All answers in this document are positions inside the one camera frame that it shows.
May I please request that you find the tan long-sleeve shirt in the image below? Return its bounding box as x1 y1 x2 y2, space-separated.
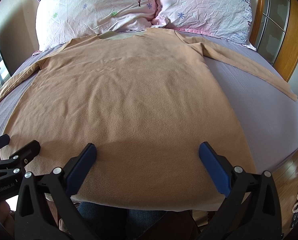
0 28 297 211

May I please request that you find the lavender bed sheet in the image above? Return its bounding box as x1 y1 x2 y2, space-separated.
0 31 298 172

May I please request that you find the left floral pink pillow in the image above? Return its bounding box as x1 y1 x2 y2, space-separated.
36 0 157 51

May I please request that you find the floral pink pillow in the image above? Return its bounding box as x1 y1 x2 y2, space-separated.
152 0 254 49
36 0 157 51

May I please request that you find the wooden headboard with glass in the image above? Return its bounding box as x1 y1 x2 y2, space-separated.
250 0 298 81

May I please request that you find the right floral pink pillow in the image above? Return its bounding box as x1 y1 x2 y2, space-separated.
152 0 254 49

